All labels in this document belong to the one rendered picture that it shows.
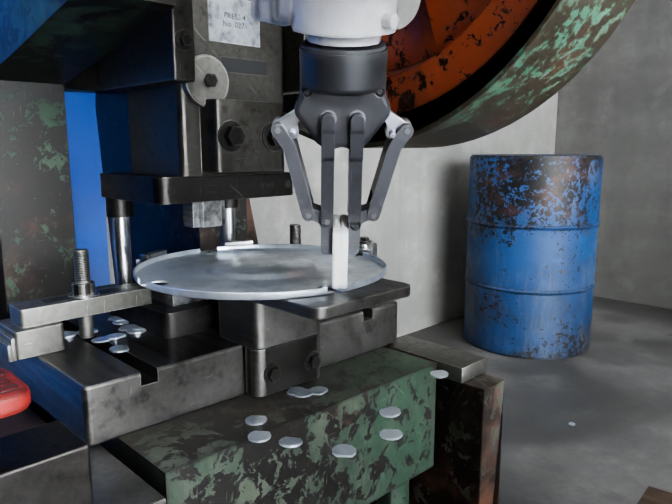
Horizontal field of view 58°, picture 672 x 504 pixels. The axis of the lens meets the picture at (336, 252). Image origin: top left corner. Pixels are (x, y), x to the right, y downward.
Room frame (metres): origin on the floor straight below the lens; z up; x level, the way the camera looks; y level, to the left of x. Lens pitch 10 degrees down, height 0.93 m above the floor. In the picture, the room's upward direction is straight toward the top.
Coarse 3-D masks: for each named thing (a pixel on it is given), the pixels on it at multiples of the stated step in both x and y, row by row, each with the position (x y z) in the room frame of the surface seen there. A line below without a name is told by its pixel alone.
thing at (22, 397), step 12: (0, 372) 0.43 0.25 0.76; (0, 384) 0.41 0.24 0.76; (12, 384) 0.40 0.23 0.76; (24, 384) 0.41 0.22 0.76; (0, 396) 0.38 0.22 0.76; (12, 396) 0.39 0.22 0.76; (24, 396) 0.39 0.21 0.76; (0, 408) 0.38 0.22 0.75; (12, 408) 0.39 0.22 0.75; (24, 408) 0.39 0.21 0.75
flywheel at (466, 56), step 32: (448, 0) 0.97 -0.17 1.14; (480, 0) 0.93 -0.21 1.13; (512, 0) 0.85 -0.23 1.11; (544, 0) 0.83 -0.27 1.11; (416, 32) 1.01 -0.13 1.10; (448, 32) 0.96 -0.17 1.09; (480, 32) 0.88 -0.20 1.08; (512, 32) 0.85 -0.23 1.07; (416, 64) 1.00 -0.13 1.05; (448, 64) 0.92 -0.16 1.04; (480, 64) 0.88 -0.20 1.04; (416, 96) 0.96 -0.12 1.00; (448, 96) 0.94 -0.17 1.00
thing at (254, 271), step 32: (160, 256) 0.75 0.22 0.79; (192, 256) 0.78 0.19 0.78; (224, 256) 0.78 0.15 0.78; (256, 256) 0.75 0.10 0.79; (288, 256) 0.75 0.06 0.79; (320, 256) 0.78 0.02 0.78; (160, 288) 0.59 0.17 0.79; (192, 288) 0.60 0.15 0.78; (224, 288) 0.60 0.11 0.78; (256, 288) 0.60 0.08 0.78; (288, 288) 0.60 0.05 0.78; (320, 288) 0.58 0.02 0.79; (352, 288) 0.60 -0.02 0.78
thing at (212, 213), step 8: (184, 208) 0.78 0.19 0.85; (192, 208) 0.77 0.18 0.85; (200, 208) 0.77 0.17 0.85; (208, 208) 0.77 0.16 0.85; (216, 208) 0.78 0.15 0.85; (224, 208) 0.80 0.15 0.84; (184, 216) 0.78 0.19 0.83; (192, 216) 0.77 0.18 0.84; (200, 216) 0.77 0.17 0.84; (208, 216) 0.77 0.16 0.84; (216, 216) 0.78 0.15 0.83; (224, 216) 0.80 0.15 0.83; (184, 224) 0.78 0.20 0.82; (192, 224) 0.77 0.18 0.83; (200, 224) 0.77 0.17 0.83; (208, 224) 0.77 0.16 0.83; (216, 224) 0.78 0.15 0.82
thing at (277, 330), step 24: (360, 288) 0.61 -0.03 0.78; (384, 288) 0.61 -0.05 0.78; (408, 288) 0.62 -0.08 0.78; (240, 312) 0.65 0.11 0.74; (264, 312) 0.64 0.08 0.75; (288, 312) 0.56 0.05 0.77; (312, 312) 0.54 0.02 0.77; (336, 312) 0.55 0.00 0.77; (240, 336) 0.65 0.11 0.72; (264, 336) 0.64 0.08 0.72; (288, 336) 0.66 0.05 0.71; (312, 336) 0.69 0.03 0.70; (264, 360) 0.64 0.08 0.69; (288, 360) 0.66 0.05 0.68; (312, 360) 0.68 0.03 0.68; (264, 384) 0.64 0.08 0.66; (288, 384) 0.66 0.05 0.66
